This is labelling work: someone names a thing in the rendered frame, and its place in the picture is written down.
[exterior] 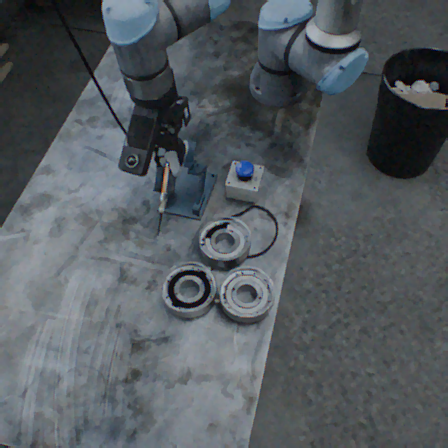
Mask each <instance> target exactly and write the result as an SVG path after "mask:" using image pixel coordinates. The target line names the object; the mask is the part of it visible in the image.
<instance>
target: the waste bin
mask: <svg viewBox="0 0 448 448"><path fill-rule="evenodd" d="M381 77H382V78H381V81H380V85H379V90H378V94H377V95H378V98H377V105H376V110H375V115H374V120H373V124H372V129H371V134H370V139H369V144H368V149H367V154H368V157H369V159H370V161H371V162H372V164H373V165H374V166H375V167H376V168H377V169H379V170H380V171H382V172H383V173H385V174H387V175H390V176H393V177H397V178H413V177H417V176H420V175H422V174H423V173H425V172H426V171H427V170H428V169H429V168H430V166H431V164H432V163H433V161H434V159H435V158H436V156H437V154H438V153H439V151H440V149H441V148H442V146H443V144H444V143H445V141H446V139H447V138H448V96H447V98H446V103H445V107H436V108H429V107H424V106H420V105H417V104H414V103H412V102H409V101H407V100H405V99H404V98H402V97H401V96H399V95H398V94H397V93H396V92H395V91H394V90H393V89H392V88H397V86H395V83H396V82H397V81H399V82H402V83H403V85H405V86H410V90H411V86H412V85H413V83H415V82H417V81H424V83H425V84H429V86H430V84H431V83H433V82H435V83H437V84H438V90H436V91H435V92H433V91H432V93H438V94H439V93H442V94H445V95H448V51H447V50H444V49H441V48H436V47H430V46H429V47H412V48H407V49H404V50H400V51H398V52H396V53H394V54H393V55H392V56H390V57H389V58H388V59H387V61H386V62H385V64H384V66H383V69H382V74H381Z"/></svg>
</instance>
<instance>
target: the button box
mask: <svg viewBox="0 0 448 448"><path fill-rule="evenodd" d="M238 163H240V162H234V161H232V164H231V168H230V170H229V176H228V179H227V182H226V198H230V199H235V200H240V201H245V202H250V203H255V204H257V200H258V196H259V193H260V189H261V186H262V182H263V176H264V167H261V166H256V165H253V166H254V173H253V174H252V175H250V176H248V177H242V176H239V175H238V174H237V173H236V171H235V167H236V165H237V164H238Z"/></svg>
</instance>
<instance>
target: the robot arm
mask: <svg viewBox="0 0 448 448"><path fill-rule="evenodd" d="M229 3H230V0H103V3H102V13H103V19H104V23H105V27H106V33H107V36H108V38H109V40H110V42H111V45H112V48H114V51H115V54H116V57H117V60H118V64H119V67H120V70H121V73H122V76H123V79H124V82H125V85H126V88H127V91H128V93H129V95H130V98H131V100H132V101H133V102H134V103H135V105H134V108H133V112H132V115H131V119H130V123H129V126H128V130H127V134H126V137H125V141H124V145H123V148H122V152H121V156H120V160H119V162H118V168H119V169H120V170H121V171H124V172H127V173H130V174H134V175H138V176H146V175H147V174H148V171H149V167H150V165H151V166H152V167H153V168H154V169H155V170H156V171H157V167H158V166H162V165H161V163H160V157H159V156H158V155H159V152H160V149H161V148H163V149H164V150H165V152H164V157H165V159H166V160H167V161H168V163H169V168H170V169H171V175H172V176H174V177H178V176H179V175H180V174H181V172H182V170H183V167H184V159H185V156H186V153H187V150H188V143H187V141H184V142H183V141H182V140H181V139H180V137H178V133H179V131H180V129H181V127H182V125H183V122H182V119H184V124H185V127H187V125H188V123H189V121H190V119H191V114H190V109H189V104H188V98H187V96H182V95H178V92H177V88H176V84H175V79H174V74H173V69H172V68H170V65H169V61H168V57H167V51H166V48H168V47H169V46H171V45H173V44H174V43H176V42H178V41H179V40H181V39H183V38H184V37H186V36H188V35H189V34H191V33H193V32H194V31H196V30H198V29H199V28H201V27H203V26H205V25H206V24H210V23H212V22H213V20H214V19H216V18H217V17H219V16H220V15H222V14H223V13H224V12H226V11H227V8H228V6H229ZM362 4H363V0H318V5H317V11H316V16H315V17H313V16H312V14H313V7H312V3H311V2H310V1H309V0H271V1H269V2H267V3H266V4H265V5H264V6H263V7H262V9H261V11H260V17H259V22H258V27H259V34H258V57H257V62H256V65H255V67H254V69H253V71H252V74H251V76H250V82H249V89H250V93H251V95H253V97H254V98H255V99H257V100H258V101H259V102H261V103H263V104H265V105H268V106H273V107H288V106H292V105H295V104H297V103H299V102H301V101H302V100H303V99H304V97H305V96H306V94H307V91H308V85H309V82H310V83H311V84H313V85H314V86H315V87H316V88H317V89H318V90H321V91H323V92H325V93H326V94H328V95H336V94H339V93H341V92H342V91H344V90H345V89H347V88H348V87H349V86H350V85H351V84H352V83H353V82H354V81H355V80H356V79H357V77H358V76H359V75H360V73H361V72H362V70H363V69H364V67H365V65H366V62H367V59H368V54H367V52H366V51H365V49H364V48H361V47H360V46H359V44H360V40H361V36H362V33H363V30H362V27H361V26H360V24H359V23H358V21H359V17H360V13H361V8H362ZM180 99H182V100H183V101H182V103H181V105H180V104H179V103H177V100H178V101H179V100H180ZM186 106H187V112H188V116H187V118H186V117H185V112H184V110H185V108H186Z"/></svg>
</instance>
